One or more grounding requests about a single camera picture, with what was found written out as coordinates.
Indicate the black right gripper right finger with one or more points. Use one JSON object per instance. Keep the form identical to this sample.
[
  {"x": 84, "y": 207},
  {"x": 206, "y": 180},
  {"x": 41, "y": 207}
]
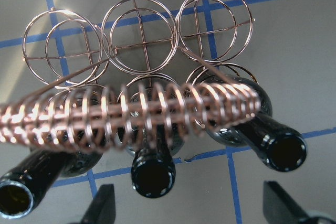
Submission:
[{"x": 279, "y": 206}]

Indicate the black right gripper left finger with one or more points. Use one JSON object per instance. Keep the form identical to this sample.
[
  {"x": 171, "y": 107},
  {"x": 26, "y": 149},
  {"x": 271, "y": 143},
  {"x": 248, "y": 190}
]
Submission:
[{"x": 102, "y": 208}]

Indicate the dark wine bottle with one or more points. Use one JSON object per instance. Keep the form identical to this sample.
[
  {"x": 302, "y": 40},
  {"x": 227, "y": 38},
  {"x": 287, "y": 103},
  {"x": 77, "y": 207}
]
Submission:
[
  {"x": 153, "y": 171},
  {"x": 24, "y": 186},
  {"x": 278, "y": 146}
]

